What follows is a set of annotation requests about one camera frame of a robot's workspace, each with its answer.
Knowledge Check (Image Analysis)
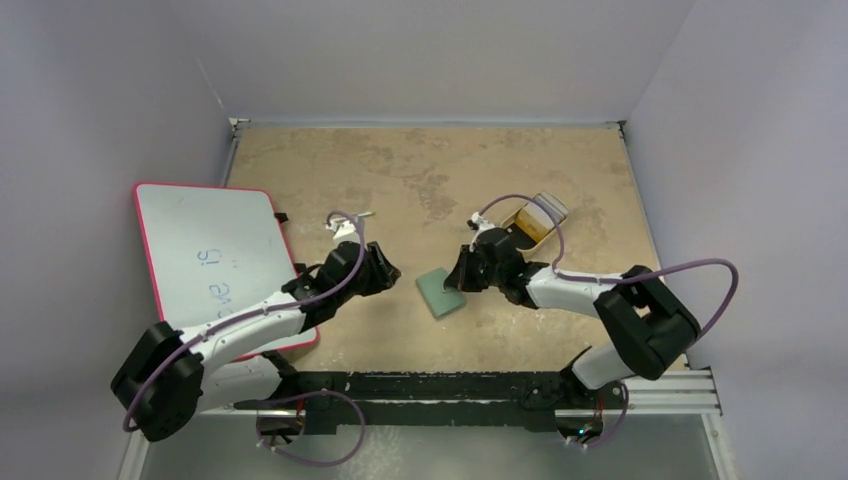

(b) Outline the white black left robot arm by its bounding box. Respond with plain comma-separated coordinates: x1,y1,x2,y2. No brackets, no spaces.
110,241,401,441

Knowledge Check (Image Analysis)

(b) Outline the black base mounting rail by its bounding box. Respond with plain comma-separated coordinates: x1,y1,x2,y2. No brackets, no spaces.
234,354,628,442

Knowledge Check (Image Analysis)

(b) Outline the green leather card holder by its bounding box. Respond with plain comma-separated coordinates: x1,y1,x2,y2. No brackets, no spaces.
415,268,467,320

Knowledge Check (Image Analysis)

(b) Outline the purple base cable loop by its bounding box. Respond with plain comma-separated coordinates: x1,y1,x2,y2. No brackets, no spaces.
255,388,368,469

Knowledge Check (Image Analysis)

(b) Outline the beige oval card tray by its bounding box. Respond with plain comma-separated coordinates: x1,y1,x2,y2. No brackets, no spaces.
500,191,570,254

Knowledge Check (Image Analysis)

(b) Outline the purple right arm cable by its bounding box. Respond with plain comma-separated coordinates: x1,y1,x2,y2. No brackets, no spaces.
476,193,739,346

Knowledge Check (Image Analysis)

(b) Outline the pink framed whiteboard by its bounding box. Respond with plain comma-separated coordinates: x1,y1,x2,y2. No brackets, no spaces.
134,183,295,340

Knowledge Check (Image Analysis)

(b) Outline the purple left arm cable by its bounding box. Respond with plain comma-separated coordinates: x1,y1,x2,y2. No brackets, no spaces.
121,210,368,435

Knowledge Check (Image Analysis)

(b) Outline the aluminium extrusion frame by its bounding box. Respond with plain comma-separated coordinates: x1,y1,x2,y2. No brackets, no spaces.
120,370,728,479

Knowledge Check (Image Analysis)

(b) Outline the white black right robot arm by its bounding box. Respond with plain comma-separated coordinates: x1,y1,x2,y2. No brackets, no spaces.
443,227,701,407

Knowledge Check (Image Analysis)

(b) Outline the stack of grey cards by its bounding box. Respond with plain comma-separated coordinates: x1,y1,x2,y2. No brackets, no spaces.
534,191,570,224

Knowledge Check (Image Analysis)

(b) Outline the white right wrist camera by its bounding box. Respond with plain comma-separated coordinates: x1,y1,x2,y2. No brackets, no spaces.
467,212,495,233

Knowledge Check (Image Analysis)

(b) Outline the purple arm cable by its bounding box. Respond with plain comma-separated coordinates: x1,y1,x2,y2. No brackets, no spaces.
476,193,739,346
121,210,368,435

